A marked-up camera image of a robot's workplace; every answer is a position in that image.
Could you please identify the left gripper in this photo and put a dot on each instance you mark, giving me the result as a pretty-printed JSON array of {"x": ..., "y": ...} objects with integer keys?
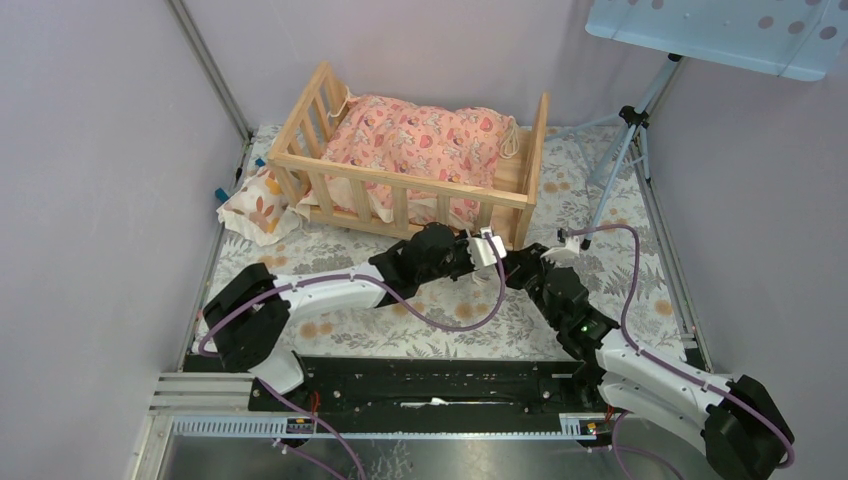
[{"x": 466, "y": 244}]

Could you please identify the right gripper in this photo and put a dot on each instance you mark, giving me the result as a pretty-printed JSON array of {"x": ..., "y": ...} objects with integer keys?
[{"x": 518, "y": 263}]

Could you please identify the pink patterned bed cushion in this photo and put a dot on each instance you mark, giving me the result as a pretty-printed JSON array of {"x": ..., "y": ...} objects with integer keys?
[{"x": 384, "y": 133}]

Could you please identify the wooden pet bed frame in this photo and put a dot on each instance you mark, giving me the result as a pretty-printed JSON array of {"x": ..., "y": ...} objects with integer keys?
[{"x": 295, "y": 158}]

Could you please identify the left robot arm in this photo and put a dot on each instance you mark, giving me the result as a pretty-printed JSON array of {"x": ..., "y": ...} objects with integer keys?
[{"x": 246, "y": 318}]

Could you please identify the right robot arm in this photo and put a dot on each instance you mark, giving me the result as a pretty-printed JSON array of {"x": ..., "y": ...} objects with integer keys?
[{"x": 735, "y": 424}]

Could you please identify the floral table mat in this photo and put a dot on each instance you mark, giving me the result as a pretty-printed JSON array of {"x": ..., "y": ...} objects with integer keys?
[{"x": 622, "y": 271}]

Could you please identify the floral small pillow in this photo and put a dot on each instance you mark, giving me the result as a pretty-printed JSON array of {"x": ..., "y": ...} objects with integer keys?
[{"x": 259, "y": 211}]

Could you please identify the black tripod stand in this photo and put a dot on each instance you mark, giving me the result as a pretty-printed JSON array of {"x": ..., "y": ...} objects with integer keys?
[{"x": 630, "y": 145}]

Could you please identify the blue toy item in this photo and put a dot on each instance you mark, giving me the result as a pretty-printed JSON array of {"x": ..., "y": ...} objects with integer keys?
[{"x": 245, "y": 179}]

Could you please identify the grey diagonal pole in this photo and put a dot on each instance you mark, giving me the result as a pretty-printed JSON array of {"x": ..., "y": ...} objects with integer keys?
[{"x": 194, "y": 38}]

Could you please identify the light blue perforated panel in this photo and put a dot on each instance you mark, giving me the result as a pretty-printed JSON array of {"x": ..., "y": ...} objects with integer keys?
[{"x": 794, "y": 39}]

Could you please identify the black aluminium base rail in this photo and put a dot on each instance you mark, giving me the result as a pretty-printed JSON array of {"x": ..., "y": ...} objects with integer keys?
[{"x": 361, "y": 398}]

